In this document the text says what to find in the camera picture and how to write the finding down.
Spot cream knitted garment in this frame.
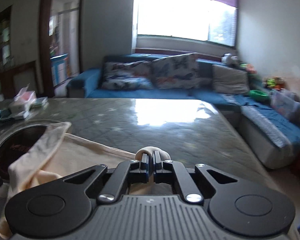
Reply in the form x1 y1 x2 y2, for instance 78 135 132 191
0 122 170 239

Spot black round induction cooktop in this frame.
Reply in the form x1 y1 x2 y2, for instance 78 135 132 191
0 124 47 183

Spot blue corner sofa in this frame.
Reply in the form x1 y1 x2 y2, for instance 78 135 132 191
66 54 300 169

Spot teal hairbrush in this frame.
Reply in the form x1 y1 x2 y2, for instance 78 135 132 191
0 109 14 122

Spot pink tissue box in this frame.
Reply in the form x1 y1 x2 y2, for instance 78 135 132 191
8 85 37 114

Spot clear plastic storage box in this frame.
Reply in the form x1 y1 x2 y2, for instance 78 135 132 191
270 89 300 121

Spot green plastic bowl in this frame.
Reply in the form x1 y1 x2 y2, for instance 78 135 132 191
249 89 269 102

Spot grey plain cushion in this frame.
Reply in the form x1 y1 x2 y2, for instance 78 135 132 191
212 64 250 94

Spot green and orange plush toys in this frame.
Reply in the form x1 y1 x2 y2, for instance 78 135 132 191
262 76 285 90

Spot blue white toy box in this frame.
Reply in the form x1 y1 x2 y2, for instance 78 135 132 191
50 54 69 87

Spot butterfly pillow lying flat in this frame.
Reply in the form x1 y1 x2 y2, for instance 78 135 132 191
101 61 154 90

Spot butterfly pillow standing upright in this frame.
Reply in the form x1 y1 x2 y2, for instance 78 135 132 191
152 53 201 89

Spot white plush toy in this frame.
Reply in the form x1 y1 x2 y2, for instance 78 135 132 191
222 53 240 67

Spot window with frame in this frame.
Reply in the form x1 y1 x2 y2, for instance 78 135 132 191
137 0 238 47

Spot dark wooden door frame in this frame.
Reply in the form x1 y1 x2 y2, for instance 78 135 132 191
38 0 83 98

